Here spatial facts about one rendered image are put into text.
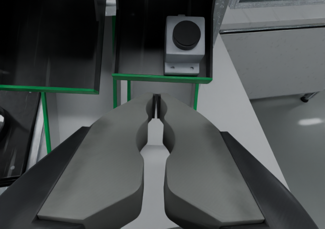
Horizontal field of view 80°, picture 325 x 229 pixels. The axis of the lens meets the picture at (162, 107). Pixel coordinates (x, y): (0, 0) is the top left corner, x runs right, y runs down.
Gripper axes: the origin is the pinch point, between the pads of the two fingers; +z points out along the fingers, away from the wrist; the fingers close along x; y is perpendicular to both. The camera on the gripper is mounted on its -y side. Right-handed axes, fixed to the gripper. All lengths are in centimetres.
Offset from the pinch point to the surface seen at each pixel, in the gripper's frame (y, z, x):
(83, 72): 4.8, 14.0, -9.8
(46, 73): 5.1, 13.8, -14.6
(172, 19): -2.4, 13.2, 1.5
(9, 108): 23, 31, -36
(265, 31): 12, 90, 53
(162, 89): 12.8, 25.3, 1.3
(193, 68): 3.1, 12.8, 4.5
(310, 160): 100, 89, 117
